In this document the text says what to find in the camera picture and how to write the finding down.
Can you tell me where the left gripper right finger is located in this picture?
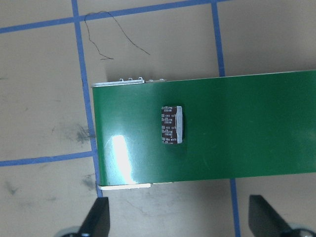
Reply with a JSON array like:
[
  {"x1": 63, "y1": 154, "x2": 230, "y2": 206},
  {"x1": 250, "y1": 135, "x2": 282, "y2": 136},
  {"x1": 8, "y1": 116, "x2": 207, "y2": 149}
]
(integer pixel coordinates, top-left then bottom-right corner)
[{"x1": 248, "y1": 195, "x2": 293, "y2": 237}]

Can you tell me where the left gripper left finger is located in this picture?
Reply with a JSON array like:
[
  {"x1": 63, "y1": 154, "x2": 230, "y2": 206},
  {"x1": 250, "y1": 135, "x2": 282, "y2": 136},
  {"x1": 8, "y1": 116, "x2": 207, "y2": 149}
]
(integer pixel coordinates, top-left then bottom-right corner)
[{"x1": 78, "y1": 197, "x2": 110, "y2": 237}]

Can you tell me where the brown cylindrical capacitor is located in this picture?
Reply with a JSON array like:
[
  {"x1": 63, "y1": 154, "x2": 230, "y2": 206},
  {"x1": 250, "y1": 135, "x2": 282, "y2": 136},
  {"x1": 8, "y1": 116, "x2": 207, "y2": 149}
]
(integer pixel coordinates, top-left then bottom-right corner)
[{"x1": 161, "y1": 106, "x2": 184, "y2": 145}]

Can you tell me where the green conveyor belt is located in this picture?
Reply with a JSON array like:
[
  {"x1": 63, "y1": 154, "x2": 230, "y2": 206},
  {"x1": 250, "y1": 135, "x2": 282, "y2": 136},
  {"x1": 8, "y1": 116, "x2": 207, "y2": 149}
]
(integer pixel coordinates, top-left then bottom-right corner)
[{"x1": 92, "y1": 71, "x2": 316, "y2": 190}]

